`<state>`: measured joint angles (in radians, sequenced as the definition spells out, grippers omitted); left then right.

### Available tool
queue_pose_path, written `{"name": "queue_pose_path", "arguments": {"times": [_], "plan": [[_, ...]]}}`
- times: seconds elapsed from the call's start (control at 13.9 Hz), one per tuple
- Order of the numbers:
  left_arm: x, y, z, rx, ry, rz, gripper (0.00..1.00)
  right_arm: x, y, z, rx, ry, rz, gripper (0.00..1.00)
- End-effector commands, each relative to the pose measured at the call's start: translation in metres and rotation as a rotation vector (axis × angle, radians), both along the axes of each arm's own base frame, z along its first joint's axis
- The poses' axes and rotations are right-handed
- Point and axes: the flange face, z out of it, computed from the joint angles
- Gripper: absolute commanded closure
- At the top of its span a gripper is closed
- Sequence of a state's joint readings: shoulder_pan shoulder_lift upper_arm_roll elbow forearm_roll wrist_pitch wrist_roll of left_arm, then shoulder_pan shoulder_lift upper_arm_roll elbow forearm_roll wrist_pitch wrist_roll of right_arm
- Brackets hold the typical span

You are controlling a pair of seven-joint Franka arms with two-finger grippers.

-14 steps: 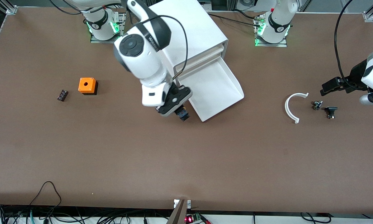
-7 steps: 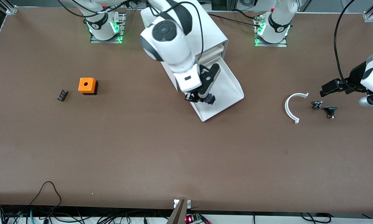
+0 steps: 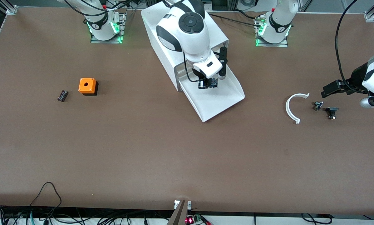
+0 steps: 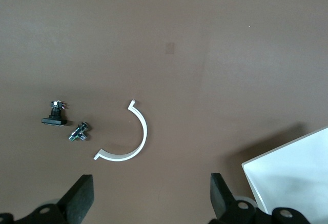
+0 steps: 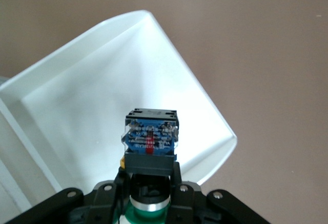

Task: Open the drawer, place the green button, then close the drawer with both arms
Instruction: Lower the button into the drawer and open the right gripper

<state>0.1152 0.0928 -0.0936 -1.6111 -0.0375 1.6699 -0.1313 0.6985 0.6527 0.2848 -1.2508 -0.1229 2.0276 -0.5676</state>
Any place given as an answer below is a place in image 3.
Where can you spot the orange button box with hole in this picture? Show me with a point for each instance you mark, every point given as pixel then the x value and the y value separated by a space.
pixel 87 85

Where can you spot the white curved plastic arc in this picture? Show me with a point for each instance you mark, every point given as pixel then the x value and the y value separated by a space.
pixel 287 107

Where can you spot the aluminium frame corner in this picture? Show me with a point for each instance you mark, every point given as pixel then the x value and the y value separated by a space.
pixel 12 11
pixel 369 16

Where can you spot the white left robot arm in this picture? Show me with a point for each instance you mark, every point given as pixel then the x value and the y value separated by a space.
pixel 279 18

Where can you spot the small grey metal component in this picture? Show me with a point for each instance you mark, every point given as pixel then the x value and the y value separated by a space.
pixel 318 105

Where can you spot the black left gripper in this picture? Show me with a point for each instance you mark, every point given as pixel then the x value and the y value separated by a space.
pixel 356 77

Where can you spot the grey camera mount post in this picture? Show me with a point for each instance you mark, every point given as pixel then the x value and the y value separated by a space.
pixel 179 215

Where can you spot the deep white drawer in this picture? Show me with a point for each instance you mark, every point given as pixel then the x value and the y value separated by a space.
pixel 218 100

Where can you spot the green push button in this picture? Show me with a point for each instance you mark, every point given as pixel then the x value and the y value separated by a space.
pixel 209 83

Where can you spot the white drawer cabinet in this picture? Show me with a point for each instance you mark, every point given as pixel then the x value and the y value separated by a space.
pixel 167 62

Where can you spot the circuit board with red light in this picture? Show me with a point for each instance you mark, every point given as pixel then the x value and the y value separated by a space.
pixel 190 220

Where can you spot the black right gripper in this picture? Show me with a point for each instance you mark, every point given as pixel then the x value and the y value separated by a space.
pixel 202 78

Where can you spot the black push button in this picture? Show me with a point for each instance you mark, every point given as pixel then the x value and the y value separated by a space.
pixel 332 110

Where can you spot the small black contact block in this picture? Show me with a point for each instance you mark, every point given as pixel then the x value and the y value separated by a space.
pixel 62 96

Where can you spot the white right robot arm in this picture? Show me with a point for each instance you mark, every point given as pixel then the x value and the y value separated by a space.
pixel 190 34

